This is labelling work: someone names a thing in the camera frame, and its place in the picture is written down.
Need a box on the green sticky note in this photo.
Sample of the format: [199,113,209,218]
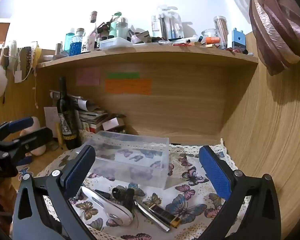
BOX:
[107,72,140,79]

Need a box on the white paper card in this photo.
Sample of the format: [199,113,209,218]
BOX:
[44,106,60,138]

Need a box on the stack of books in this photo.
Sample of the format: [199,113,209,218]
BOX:
[76,106,109,133]

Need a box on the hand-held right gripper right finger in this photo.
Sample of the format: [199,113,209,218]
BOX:
[198,145,282,240]

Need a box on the blue plastic block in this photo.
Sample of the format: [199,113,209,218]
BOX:
[231,27,247,50]

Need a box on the clear tube of brown sticks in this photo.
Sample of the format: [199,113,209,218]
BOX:
[213,16,228,49]

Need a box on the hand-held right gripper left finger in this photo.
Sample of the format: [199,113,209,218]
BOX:
[12,145,97,240]

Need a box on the silver metal pen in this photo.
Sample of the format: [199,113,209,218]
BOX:
[134,199,171,232]

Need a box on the blue liquid bottle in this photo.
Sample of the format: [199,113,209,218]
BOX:
[69,28,85,55]

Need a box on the teal bottle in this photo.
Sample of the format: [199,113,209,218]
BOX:
[64,32,74,53]

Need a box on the small white box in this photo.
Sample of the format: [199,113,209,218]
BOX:
[102,117,125,132]

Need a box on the dark wine bottle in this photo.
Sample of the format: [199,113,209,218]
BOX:
[57,76,81,150]

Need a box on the clear lidded plastic tray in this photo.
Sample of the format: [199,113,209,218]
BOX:
[99,37,133,50]

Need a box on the short black tube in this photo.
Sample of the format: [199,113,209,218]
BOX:
[112,186,127,202]

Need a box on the clear blister pack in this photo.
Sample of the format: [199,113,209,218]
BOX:
[151,5,184,40]

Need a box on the white oval compact mirror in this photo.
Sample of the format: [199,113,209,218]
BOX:
[80,185,133,227]

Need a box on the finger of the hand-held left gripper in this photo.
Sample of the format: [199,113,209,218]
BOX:
[0,127,53,165]
[0,117,34,140]

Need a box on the rolled magazine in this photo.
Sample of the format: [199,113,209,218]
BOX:
[50,91,95,110]

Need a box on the clear bottle with silver cap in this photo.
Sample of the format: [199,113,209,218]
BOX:
[116,17,128,40]

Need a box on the clear plastic storage box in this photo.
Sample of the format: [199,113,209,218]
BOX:
[83,131,170,190]

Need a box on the cream cylindrical container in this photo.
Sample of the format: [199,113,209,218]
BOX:
[20,116,48,155]

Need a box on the orange sticky note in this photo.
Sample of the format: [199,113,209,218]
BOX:
[105,79,152,95]

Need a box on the orange garment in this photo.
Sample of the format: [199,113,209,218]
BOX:
[0,179,18,233]

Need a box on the pink sticky note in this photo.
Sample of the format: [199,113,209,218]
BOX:
[76,67,100,86]

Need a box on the glass jar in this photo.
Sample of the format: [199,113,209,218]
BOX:
[201,29,219,44]

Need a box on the butterfly printed tablecloth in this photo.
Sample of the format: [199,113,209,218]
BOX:
[36,135,250,240]

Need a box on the lace headband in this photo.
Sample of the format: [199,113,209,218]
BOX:
[20,41,42,78]

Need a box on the mint green bottle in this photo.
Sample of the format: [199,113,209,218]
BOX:
[109,12,122,39]

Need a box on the wooden shelf board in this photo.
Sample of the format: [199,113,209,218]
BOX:
[36,42,259,69]

